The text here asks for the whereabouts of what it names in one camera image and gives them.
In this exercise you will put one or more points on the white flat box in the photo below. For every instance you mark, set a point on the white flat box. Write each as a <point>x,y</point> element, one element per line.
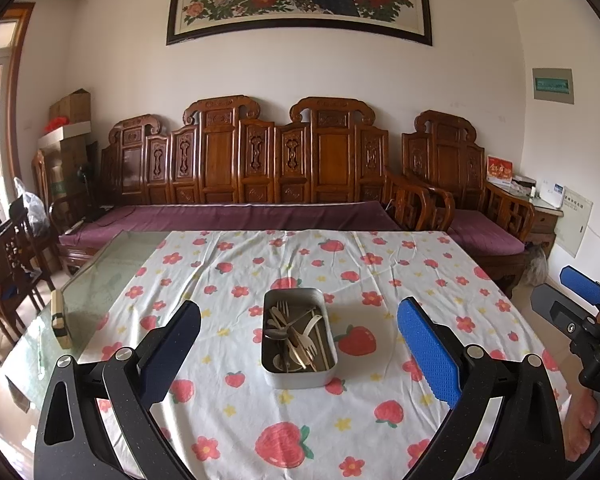
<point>65,134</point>

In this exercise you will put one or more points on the stack of cardboard boxes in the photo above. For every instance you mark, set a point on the stack of cardboard boxes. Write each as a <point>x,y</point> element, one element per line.
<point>65,170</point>

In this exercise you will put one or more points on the framed peacock flower painting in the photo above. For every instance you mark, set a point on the framed peacock flower painting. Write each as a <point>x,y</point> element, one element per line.
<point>300,0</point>

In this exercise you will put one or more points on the slim white spoon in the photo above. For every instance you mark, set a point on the slim white spoon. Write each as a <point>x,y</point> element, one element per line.
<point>314,325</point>

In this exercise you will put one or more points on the rectangular metal tray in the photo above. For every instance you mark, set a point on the rectangular metal tray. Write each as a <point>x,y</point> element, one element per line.
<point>300,379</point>

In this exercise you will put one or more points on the red decoration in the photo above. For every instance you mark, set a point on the red decoration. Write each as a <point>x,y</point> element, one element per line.
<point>58,124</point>

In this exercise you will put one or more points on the long purple sofa cushion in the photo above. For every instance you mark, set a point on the long purple sofa cushion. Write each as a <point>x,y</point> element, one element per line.
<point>230,217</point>

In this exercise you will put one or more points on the grey crumpled bag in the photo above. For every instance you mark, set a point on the grey crumpled bag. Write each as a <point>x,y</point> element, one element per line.
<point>536,265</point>

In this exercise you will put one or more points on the wooden framed glass door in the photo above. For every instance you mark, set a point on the wooden framed glass door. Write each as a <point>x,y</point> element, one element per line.
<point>5,110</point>

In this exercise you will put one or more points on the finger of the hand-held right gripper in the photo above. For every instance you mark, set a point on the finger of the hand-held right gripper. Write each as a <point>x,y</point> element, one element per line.
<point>560,310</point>
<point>582,282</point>

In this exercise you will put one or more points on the purple armchair cushion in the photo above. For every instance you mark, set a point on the purple armchair cushion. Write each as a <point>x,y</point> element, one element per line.
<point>485,232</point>

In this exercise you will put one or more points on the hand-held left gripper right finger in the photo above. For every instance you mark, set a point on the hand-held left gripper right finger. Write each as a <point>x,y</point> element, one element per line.
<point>425,350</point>

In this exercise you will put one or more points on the wall panel with green label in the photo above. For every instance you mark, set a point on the wall panel with green label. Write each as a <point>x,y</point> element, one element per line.
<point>553,85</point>

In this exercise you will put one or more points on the pale gold metal fork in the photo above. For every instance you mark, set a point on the pale gold metal fork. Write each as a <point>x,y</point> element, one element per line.
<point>300,349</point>

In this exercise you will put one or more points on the white wall distribution box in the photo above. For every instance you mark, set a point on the white wall distribution box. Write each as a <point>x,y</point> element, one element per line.
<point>574,222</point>

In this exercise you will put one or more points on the floral strawberry tablecloth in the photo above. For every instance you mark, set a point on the floral strawberry tablecloth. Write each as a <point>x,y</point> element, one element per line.
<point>240,265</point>

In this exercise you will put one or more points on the white device with blue print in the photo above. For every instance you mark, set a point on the white device with blue print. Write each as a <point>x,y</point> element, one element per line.
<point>552,194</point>

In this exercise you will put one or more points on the long carved wooden sofa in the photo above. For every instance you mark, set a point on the long carved wooden sofa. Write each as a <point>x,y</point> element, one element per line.
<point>220,160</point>

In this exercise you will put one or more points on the person's right hand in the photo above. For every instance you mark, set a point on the person's right hand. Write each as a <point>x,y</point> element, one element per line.
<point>585,425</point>

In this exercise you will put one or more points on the brown cardboard box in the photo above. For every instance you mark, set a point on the brown cardboard box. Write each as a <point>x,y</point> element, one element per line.
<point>70,107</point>

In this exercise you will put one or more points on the wooden dining chair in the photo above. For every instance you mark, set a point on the wooden dining chair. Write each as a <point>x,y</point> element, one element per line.
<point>0,270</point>
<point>30,250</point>

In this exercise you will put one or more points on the carved wooden armchair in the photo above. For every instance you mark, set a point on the carved wooden armchair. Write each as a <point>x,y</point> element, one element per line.
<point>445,160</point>

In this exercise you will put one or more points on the wooden side table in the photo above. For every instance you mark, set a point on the wooden side table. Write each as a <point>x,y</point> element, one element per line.
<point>545,225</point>

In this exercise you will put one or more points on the clear plastic bag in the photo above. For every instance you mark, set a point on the clear plastic bag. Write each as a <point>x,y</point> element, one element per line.
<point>32,207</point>

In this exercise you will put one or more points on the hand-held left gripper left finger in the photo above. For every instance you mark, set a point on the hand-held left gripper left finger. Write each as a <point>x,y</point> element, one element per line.
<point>175,345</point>

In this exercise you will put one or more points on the plain metal spoon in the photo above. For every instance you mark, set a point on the plain metal spoon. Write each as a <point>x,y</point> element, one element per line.
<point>275,333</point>

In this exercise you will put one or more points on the silver metal fork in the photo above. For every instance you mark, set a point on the silver metal fork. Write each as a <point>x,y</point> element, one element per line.
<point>280,310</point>

